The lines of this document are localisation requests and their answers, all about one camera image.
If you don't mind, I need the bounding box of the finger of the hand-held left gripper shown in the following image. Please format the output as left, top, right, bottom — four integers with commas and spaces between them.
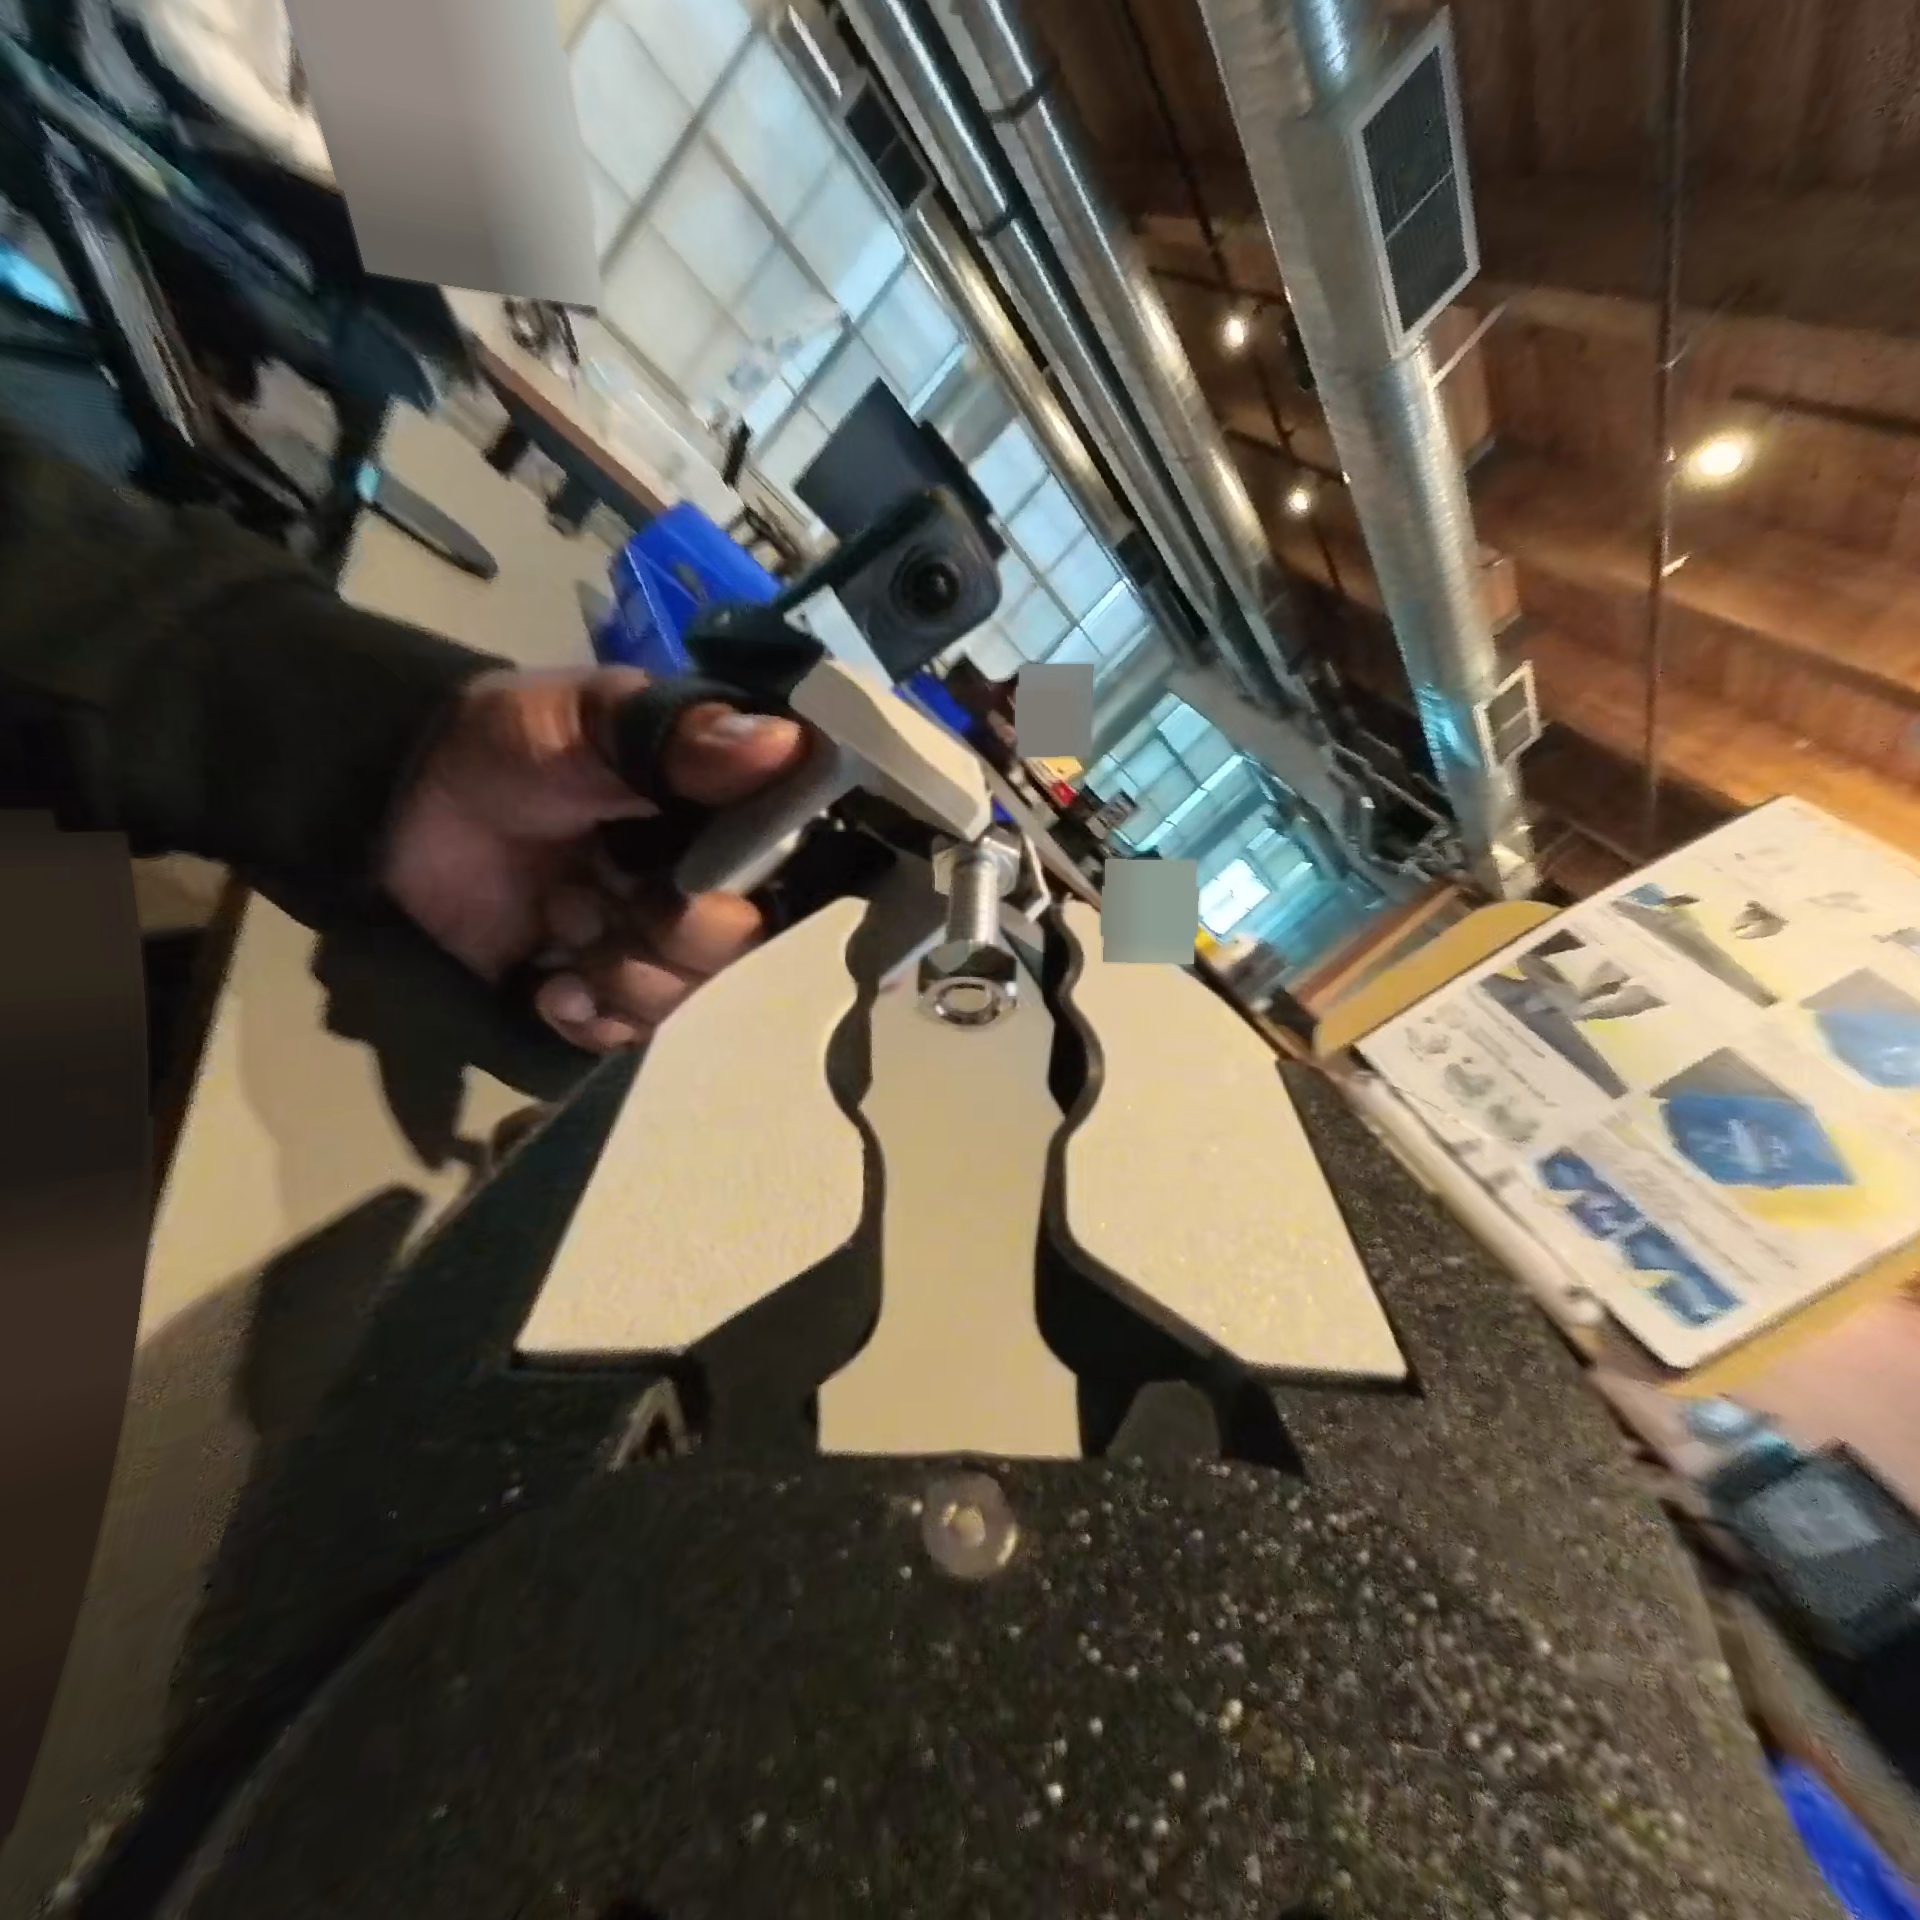
989, 779, 1105, 962
787, 656, 994, 842

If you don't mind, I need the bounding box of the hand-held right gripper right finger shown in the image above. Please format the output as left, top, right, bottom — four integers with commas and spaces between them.
1037, 901, 1416, 1385

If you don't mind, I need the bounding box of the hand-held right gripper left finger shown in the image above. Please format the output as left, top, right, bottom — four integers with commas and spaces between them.
511, 896, 880, 1368

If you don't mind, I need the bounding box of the steel bolt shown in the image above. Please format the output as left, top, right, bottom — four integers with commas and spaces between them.
930, 832, 1026, 962

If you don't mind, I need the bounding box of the steel hex nut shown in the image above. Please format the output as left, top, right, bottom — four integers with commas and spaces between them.
915, 942, 1026, 1031

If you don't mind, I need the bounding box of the person's left forearm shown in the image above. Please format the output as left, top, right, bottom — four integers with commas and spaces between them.
0, 429, 602, 1098

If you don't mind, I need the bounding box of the large blue plastic bin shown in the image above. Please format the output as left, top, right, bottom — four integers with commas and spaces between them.
593, 504, 783, 678

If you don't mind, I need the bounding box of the printed instruction sheet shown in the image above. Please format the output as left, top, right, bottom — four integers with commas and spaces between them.
1357, 797, 1920, 1369

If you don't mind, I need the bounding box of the black device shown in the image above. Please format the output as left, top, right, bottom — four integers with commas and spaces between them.
1704, 1442, 1920, 1672

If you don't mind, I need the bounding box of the silver spiral duct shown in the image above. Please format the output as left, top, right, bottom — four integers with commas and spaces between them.
839, 0, 1307, 706

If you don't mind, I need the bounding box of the silver duct with vents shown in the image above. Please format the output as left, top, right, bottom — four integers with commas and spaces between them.
1200, 0, 1547, 903

